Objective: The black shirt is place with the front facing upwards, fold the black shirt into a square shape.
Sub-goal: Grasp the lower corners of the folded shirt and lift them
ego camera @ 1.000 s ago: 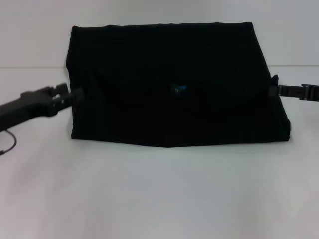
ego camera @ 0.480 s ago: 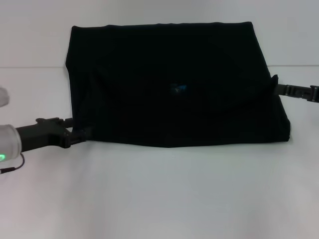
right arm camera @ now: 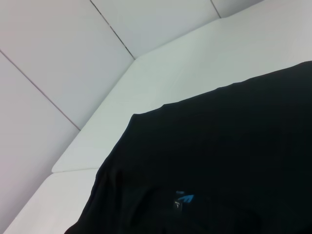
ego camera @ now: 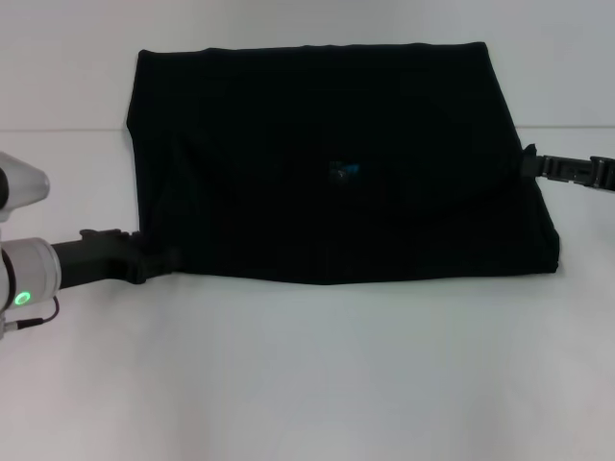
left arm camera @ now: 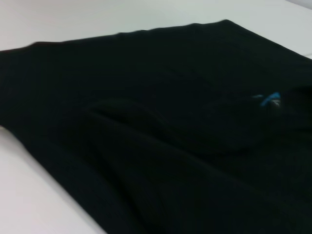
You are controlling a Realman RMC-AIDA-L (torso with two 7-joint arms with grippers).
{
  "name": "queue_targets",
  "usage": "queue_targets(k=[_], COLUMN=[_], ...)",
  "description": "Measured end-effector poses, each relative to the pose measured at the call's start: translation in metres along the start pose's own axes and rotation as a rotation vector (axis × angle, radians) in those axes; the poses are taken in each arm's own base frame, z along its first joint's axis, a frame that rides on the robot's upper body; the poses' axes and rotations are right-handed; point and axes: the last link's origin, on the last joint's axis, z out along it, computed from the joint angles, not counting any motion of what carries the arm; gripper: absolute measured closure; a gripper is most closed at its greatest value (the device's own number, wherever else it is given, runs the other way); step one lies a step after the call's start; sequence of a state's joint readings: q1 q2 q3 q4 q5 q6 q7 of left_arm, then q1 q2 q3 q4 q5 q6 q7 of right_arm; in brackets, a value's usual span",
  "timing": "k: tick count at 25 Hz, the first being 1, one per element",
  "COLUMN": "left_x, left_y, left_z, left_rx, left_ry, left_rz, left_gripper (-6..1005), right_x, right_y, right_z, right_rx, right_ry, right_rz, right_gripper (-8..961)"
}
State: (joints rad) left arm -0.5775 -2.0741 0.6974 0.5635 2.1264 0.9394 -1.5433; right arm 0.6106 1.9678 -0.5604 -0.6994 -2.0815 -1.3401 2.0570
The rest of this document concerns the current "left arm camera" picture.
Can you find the black shirt with FREE print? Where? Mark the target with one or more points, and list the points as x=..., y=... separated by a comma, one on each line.
x=146, y=122

